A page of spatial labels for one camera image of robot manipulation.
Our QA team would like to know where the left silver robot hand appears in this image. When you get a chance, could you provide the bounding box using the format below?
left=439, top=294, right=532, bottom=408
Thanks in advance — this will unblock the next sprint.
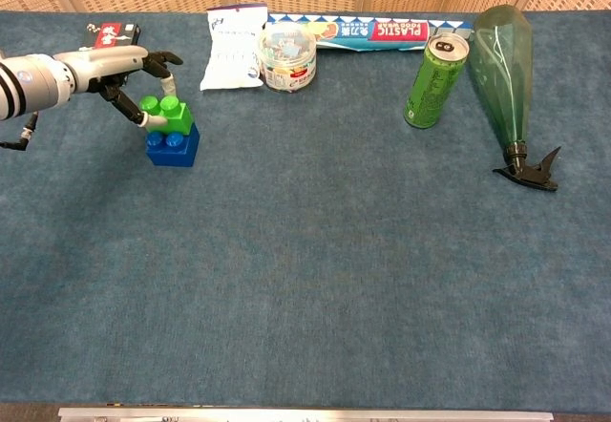
left=55, top=45, right=184, bottom=130

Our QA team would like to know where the green toy brick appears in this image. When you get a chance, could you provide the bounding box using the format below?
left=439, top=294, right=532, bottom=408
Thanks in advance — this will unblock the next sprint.
left=138, top=95, right=196, bottom=136

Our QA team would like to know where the blue toy brick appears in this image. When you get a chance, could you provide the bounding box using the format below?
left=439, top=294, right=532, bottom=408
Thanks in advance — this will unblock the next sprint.
left=145, top=123, right=200, bottom=169

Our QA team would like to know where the black red card box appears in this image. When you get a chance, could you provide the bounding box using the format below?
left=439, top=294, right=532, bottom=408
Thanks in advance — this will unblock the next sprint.
left=80, top=22, right=142, bottom=51

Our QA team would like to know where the white snack bag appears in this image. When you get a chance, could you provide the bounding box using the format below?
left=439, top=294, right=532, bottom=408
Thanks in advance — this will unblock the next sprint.
left=199, top=3, right=269, bottom=93

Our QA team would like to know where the clear round tub of clips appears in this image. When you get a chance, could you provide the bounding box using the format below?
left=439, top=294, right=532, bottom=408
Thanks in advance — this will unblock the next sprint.
left=257, top=22, right=319, bottom=93

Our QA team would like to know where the teal felt table cover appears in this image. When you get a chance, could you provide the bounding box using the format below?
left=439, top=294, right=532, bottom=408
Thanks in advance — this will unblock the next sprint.
left=0, top=10, right=611, bottom=413

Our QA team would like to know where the plastic food wrap box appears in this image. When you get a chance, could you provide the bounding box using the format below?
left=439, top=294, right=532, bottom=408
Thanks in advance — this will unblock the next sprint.
left=312, top=19, right=430, bottom=53
left=265, top=12, right=474, bottom=41

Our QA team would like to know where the green drink can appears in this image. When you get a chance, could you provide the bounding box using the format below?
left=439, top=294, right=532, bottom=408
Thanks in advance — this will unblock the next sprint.
left=404, top=32, right=471, bottom=130

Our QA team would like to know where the green spray bottle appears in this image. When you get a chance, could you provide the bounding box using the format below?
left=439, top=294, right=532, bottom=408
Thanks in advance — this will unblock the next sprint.
left=466, top=4, right=562, bottom=192

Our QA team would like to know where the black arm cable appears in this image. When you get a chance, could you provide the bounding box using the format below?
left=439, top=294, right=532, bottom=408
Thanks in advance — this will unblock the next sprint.
left=0, top=111, right=39, bottom=152

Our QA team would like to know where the aluminium profile rail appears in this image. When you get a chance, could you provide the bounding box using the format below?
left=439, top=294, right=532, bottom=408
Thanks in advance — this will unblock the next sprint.
left=57, top=406, right=555, bottom=422

